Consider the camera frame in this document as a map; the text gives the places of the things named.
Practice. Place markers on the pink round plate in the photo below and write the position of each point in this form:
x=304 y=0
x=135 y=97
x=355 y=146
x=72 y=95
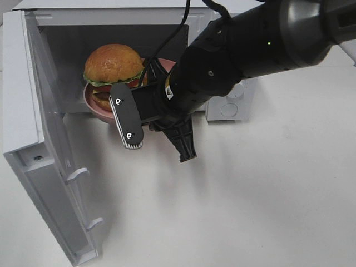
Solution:
x=107 y=116

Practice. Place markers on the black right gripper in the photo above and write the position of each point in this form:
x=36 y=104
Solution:
x=165 y=104

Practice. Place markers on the white microwave door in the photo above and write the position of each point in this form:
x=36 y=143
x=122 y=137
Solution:
x=35 y=141

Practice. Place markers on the round white door button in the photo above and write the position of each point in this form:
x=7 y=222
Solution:
x=229 y=110

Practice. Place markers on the burger with lettuce and tomato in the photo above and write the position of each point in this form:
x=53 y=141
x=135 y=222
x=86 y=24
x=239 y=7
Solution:
x=109 y=65

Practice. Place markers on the white microwave oven body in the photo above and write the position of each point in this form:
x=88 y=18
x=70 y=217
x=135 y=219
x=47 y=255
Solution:
x=71 y=30

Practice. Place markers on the white microwave knob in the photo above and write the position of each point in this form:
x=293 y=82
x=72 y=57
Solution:
x=237 y=91

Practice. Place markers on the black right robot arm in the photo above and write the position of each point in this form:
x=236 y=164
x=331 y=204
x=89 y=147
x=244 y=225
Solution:
x=274 y=37

